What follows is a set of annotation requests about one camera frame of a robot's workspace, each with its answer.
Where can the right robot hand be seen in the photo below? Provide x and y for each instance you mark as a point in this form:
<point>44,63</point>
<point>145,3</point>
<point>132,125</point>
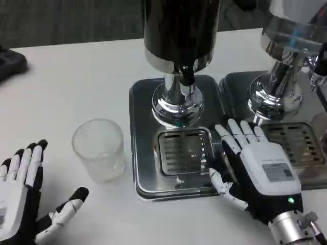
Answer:
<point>265,173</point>

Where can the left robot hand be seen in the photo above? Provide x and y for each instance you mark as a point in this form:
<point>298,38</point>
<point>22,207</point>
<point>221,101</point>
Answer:
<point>15,194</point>

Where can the clear ribbed glass cup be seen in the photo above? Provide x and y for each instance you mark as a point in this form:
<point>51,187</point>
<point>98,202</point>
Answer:
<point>102,158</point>

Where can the right silver robot forearm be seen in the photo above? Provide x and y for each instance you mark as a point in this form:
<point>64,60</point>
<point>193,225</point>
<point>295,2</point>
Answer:
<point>286,228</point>

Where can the steel slotted drip grid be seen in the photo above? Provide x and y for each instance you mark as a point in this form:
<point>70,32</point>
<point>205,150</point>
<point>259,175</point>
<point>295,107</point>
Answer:
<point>178,153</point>
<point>293,143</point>

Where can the steel drip tray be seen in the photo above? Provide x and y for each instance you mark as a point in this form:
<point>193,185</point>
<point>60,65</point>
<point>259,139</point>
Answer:
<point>235,89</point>
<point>143,127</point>

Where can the clear chrome drink dispenser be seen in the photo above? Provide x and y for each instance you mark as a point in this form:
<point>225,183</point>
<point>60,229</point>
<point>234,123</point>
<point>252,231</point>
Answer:
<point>278,76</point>

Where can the black device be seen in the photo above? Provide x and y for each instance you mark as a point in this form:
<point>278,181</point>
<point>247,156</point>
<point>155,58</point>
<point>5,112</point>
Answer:
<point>10,63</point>

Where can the black drink dispenser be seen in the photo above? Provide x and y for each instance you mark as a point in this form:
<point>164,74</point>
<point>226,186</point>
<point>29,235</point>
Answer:
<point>178,30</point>

